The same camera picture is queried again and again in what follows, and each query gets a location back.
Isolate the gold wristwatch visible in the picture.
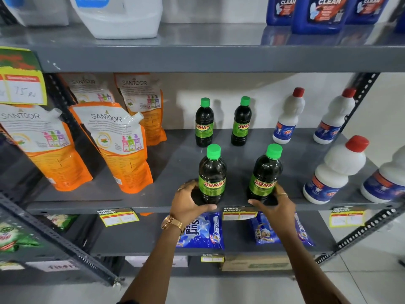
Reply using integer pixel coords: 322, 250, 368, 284
160, 214, 186, 235

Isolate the blue detergent packet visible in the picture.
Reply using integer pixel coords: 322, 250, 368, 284
249, 212, 315, 247
176, 212, 225, 251

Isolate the green detergent packet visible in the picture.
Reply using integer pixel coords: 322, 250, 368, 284
44, 213, 79, 232
0, 218, 42, 254

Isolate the gray metal shelving unit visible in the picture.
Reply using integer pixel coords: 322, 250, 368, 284
0, 21, 405, 287

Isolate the person's left hand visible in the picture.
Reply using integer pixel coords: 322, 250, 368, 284
169, 180, 218, 230

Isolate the brown cardboard box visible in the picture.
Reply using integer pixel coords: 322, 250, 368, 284
221, 256, 294, 272

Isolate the blue cleaner bottle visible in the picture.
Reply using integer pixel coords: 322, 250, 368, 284
291, 0, 350, 35
394, 11, 405, 34
266, 0, 297, 26
345, 0, 392, 25

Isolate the large white plastic jug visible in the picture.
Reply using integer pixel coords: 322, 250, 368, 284
68, 0, 164, 40
0, 0, 69, 27

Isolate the person's right forearm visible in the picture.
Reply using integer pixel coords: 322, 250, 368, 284
278, 230, 351, 304

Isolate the white bottle with red cap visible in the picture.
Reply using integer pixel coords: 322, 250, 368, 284
272, 87, 306, 145
313, 88, 357, 145
360, 145, 405, 204
302, 135, 370, 205

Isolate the person's left forearm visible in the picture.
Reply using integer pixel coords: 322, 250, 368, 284
118, 225, 185, 304

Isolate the person's right hand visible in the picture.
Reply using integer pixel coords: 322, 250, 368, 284
248, 183, 297, 240

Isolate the large yellow green price sign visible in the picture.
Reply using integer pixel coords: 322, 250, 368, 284
0, 46, 48, 107

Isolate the white handwritten paper label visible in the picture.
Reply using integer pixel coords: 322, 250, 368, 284
25, 260, 80, 273

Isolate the dark bottle with green cap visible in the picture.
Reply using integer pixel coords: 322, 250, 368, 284
230, 96, 252, 147
246, 143, 284, 206
195, 97, 215, 148
198, 144, 228, 206

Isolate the orange and white refill pouch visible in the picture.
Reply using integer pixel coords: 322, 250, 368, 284
58, 73, 116, 107
69, 101, 154, 194
0, 103, 93, 192
113, 73, 167, 147

